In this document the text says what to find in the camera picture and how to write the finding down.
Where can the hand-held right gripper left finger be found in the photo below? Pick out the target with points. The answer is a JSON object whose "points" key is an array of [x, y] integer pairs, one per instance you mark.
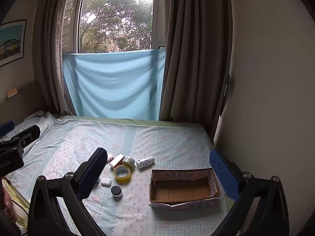
{"points": [[86, 174]]}

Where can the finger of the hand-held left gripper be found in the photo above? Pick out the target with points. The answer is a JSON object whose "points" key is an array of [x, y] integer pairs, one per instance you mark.
{"points": [[27, 135], [7, 126]]}

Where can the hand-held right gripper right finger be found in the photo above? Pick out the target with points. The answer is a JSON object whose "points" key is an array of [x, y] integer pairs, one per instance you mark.
{"points": [[225, 174]]}

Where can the clear yellowish tape roll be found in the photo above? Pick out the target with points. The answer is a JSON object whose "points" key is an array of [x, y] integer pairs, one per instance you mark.
{"points": [[116, 177]]}

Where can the red carton box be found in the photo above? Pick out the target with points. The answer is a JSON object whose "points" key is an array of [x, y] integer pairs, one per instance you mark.
{"points": [[117, 161]]}

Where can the black jar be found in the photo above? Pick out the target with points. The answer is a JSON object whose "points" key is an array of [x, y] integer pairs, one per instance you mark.
{"points": [[116, 191]]}

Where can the pale green cream jar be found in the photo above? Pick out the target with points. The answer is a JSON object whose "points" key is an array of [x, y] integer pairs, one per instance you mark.
{"points": [[129, 161]]}

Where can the patterned cardboard box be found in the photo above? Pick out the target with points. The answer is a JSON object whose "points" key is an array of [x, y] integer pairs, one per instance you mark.
{"points": [[182, 189]]}

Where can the white pill bottle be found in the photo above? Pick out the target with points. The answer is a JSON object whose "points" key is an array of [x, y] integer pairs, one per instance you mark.
{"points": [[145, 162]]}

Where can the person's left hand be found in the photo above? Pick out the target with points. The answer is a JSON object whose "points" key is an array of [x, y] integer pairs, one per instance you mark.
{"points": [[7, 202]]}

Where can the white earbuds case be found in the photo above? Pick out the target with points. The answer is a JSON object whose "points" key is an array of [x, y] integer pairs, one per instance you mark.
{"points": [[105, 182]]}

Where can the checked floral bed sheet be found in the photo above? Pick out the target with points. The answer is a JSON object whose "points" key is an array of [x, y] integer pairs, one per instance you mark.
{"points": [[160, 137]]}

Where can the brown curtain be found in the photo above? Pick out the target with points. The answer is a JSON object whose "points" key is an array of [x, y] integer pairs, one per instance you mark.
{"points": [[49, 54], [192, 54]]}

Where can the light blue cloth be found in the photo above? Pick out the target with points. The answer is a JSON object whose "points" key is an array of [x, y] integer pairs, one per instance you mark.
{"points": [[113, 86]]}

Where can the window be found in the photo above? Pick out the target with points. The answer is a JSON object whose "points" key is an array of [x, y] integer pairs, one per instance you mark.
{"points": [[158, 17]]}

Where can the small beige wall hook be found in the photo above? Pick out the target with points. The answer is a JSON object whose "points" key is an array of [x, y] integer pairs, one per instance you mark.
{"points": [[11, 91]]}

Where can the wall poster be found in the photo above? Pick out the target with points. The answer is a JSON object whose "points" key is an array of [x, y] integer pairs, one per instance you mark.
{"points": [[12, 41]]}

